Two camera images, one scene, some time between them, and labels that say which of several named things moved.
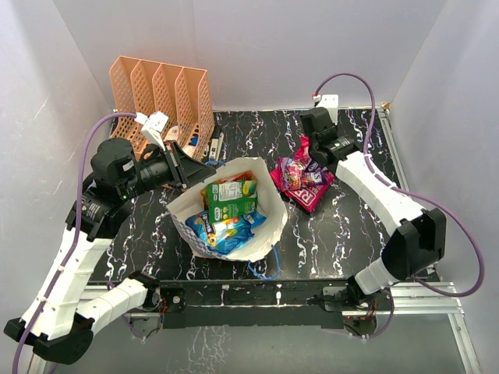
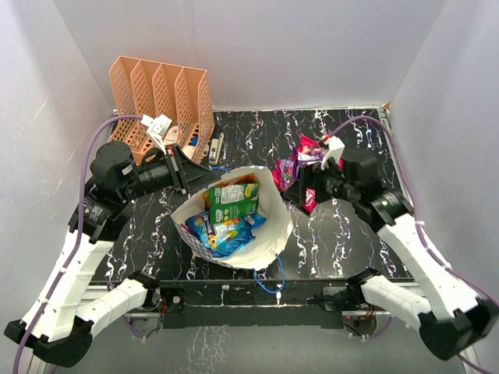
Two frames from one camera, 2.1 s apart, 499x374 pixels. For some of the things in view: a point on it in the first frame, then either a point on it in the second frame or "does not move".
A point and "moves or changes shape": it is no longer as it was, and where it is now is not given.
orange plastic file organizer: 182,93 does not move
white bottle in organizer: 171,134 does not move
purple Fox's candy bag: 295,174 moves or changes shape
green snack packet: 231,199 does not move
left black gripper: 185,171 does not move
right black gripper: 333,125 -> 318,176
